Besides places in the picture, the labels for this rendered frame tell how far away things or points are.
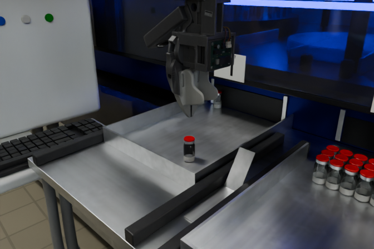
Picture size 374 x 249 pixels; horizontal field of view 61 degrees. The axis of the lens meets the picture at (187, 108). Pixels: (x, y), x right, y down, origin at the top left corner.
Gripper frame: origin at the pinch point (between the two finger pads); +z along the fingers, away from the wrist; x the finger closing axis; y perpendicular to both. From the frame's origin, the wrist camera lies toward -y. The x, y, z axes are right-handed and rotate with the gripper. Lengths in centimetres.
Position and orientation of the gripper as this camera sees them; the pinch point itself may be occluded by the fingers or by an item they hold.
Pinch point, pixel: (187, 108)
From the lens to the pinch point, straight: 57.2
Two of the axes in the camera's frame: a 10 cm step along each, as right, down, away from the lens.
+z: 0.0, 9.3, 3.6
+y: 7.3, 2.5, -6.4
